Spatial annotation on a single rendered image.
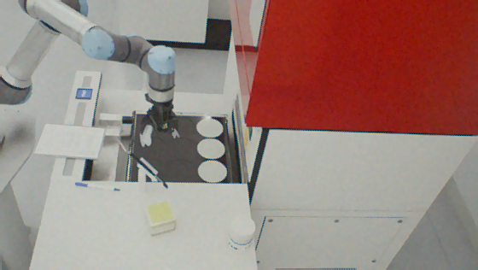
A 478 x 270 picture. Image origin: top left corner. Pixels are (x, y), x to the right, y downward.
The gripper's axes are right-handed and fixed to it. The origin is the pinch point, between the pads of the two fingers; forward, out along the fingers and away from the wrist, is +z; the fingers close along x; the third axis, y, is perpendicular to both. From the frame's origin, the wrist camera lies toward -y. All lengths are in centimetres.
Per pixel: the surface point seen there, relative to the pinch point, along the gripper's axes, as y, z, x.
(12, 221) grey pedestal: -35, 62, -49
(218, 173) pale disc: 10.6, 13.7, 18.4
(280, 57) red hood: 25, -44, 22
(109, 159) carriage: -11.2, 15.4, -13.3
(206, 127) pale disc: -11.2, 12.9, 24.4
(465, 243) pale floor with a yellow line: 46, 103, 170
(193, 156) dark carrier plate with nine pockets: 0.4, 13.4, 13.5
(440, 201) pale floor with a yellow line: 17, 102, 178
